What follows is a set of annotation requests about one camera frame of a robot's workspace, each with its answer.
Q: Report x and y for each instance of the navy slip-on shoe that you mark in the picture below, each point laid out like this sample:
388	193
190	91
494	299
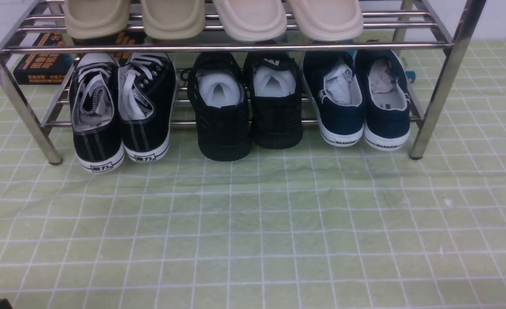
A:
330	81
384	87

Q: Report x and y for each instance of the black mesh shoe right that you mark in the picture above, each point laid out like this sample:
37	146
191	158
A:
275	91

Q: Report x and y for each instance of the black mesh shoe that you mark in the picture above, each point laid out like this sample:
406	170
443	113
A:
217	93
275	91

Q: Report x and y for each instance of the black mesh shoe left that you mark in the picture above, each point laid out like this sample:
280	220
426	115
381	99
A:
217	93

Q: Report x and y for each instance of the steel shoe rack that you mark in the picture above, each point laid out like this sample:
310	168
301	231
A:
41	30

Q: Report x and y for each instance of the green checked tablecloth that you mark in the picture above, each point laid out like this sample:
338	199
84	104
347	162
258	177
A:
312	227

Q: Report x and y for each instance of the black canvas sneaker right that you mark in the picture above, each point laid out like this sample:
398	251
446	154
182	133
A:
148	86

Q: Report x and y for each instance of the black canvas sneaker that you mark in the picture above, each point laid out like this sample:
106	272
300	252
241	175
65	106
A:
148	86
93	99

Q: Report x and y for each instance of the cream slipper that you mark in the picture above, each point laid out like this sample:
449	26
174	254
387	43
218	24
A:
328	20
252	20

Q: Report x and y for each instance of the cream slipper far right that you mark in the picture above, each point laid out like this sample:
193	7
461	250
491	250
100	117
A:
328	20

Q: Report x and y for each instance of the black canvas sneaker left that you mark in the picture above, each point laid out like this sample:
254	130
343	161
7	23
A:
93	99

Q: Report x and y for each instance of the tan slipper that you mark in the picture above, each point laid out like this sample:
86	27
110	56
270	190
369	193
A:
173	19
89	19

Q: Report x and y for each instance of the tan slipper far left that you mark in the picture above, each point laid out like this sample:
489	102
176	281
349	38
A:
89	19

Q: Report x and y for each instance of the black orange book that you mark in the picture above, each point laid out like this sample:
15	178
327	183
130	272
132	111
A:
51	69

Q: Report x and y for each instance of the black object bottom left corner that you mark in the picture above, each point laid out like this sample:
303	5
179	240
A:
5	304

